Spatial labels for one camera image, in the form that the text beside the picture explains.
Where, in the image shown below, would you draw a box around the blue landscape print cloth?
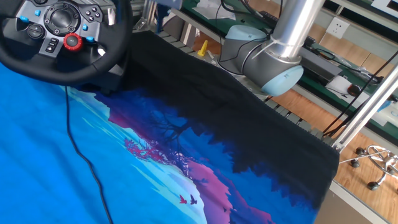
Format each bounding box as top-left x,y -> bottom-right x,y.
0,29 -> 340,224

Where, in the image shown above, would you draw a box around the small yellow object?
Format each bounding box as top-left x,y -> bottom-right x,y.
197,39 -> 209,58

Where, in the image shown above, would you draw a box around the white zip tie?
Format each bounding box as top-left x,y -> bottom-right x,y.
251,35 -> 302,60

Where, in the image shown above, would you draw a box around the crumpled white paper sheet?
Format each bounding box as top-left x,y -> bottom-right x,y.
192,0 -> 236,21

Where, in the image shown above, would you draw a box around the thin black USB cable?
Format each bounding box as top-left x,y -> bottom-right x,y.
63,85 -> 114,224

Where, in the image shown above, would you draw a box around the aluminium frame post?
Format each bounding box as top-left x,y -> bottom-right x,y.
331,63 -> 398,154
133,0 -> 158,32

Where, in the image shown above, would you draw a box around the black steering wheel base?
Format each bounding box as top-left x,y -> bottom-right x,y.
74,46 -> 131,96

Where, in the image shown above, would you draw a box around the black racing steering wheel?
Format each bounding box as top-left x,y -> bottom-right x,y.
0,0 -> 131,87

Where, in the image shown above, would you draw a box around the dark grey long box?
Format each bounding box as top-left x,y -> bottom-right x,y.
298,46 -> 343,83

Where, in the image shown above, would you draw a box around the white wall socket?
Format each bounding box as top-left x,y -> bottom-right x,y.
325,16 -> 351,40

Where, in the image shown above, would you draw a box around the black orange computer mouse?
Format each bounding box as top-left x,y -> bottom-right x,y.
347,83 -> 363,97

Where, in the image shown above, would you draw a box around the black cables along post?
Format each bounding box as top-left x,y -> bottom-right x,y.
322,49 -> 398,138

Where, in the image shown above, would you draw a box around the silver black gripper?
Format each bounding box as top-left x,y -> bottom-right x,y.
155,0 -> 183,32

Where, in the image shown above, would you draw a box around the chrome office chair base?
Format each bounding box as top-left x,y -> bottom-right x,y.
339,144 -> 398,192

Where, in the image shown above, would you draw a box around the green topped workbench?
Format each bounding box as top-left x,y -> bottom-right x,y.
172,0 -> 398,141

